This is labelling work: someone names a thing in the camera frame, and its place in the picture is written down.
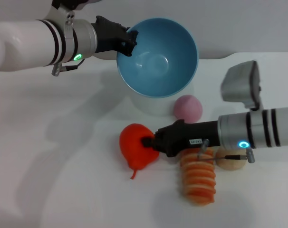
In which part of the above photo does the beige round bun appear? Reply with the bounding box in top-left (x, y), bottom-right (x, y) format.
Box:
top-left (216, 147), bottom-right (247, 171)

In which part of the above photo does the left arm cable with connector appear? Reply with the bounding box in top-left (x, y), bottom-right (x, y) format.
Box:
top-left (51, 58), bottom-right (86, 76)

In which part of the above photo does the orange toy fruit with stem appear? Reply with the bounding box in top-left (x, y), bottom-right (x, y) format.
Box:
top-left (119, 123), bottom-right (160, 180)

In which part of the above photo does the blue bowl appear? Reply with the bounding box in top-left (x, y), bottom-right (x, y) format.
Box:
top-left (116, 17), bottom-right (199, 98)

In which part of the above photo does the right arm cable with connector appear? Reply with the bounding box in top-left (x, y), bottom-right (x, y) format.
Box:
top-left (197, 138), bottom-right (256, 164)

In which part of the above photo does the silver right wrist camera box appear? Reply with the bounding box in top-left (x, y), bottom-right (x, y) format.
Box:
top-left (220, 60), bottom-right (264, 111)

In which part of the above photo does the orange striped bread roll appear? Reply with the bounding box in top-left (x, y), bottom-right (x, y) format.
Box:
top-left (180, 148), bottom-right (217, 207)

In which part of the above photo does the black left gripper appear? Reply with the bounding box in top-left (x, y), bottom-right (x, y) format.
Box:
top-left (90, 15), bottom-right (139, 57)

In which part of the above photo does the arm cable with connector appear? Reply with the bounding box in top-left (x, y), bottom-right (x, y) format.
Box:
top-left (51, 58), bottom-right (86, 76)
top-left (197, 138), bottom-right (256, 164)

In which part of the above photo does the pink round bun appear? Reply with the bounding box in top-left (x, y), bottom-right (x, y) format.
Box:
top-left (174, 94), bottom-right (203, 124)

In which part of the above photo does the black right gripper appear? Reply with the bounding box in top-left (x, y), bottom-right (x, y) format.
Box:
top-left (141, 119), bottom-right (221, 158)

